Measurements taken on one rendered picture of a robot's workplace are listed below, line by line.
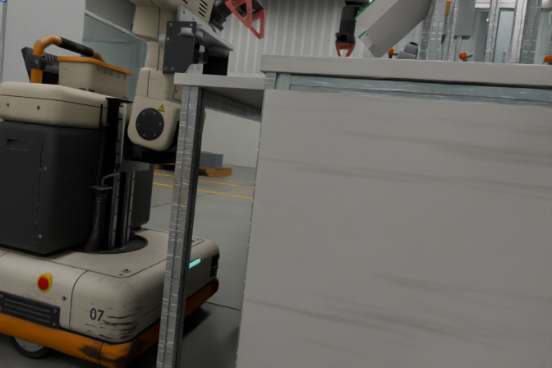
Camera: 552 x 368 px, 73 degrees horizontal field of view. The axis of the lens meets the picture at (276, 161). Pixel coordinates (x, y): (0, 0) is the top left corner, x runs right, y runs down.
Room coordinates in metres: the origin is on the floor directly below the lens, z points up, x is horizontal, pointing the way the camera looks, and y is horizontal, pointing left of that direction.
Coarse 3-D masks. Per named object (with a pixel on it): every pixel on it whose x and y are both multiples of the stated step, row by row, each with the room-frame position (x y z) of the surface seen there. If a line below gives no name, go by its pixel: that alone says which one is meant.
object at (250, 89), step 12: (180, 84) 0.95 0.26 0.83; (192, 84) 0.94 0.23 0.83; (204, 84) 0.93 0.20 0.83; (216, 84) 0.93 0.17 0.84; (228, 84) 0.92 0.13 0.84; (240, 84) 0.91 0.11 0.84; (252, 84) 0.90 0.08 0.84; (228, 96) 1.11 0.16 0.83; (240, 96) 1.08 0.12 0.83; (252, 96) 1.04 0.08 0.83
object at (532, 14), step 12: (444, 0) 0.78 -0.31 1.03; (492, 0) 1.05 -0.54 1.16; (528, 0) 0.75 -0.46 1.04; (540, 0) 0.73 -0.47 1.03; (444, 12) 0.78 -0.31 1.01; (492, 12) 1.05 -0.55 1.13; (528, 12) 0.74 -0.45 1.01; (432, 24) 0.80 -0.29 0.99; (492, 24) 1.05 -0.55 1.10; (528, 24) 0.74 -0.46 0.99; (432, 36) 0.78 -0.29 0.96; (492, 36) 1.05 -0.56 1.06; (528, 36) 0.73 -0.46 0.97; (420, 48) 1.11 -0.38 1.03; (432, 48) 0.78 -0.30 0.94; (492, 48) 1.04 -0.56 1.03; (528, 48) 0.74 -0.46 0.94; (432, 60) 0.78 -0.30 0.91; (528, 60) 0.74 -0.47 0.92
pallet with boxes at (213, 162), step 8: (200, 152) 6.63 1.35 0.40; (208, 152) 7.08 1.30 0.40; (200, 160) 6.62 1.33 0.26; (208, 160) 6.58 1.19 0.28; (216, 160) 6.56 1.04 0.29; (160, 168) 6.84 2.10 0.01; (168, 168) 7.11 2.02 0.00; (200, 168) 7.18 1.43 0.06; (208, 168) 6.51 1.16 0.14; (216, 168) 6.59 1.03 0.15; (224, 168) 6.99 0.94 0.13; (216, 176) 6.60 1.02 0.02
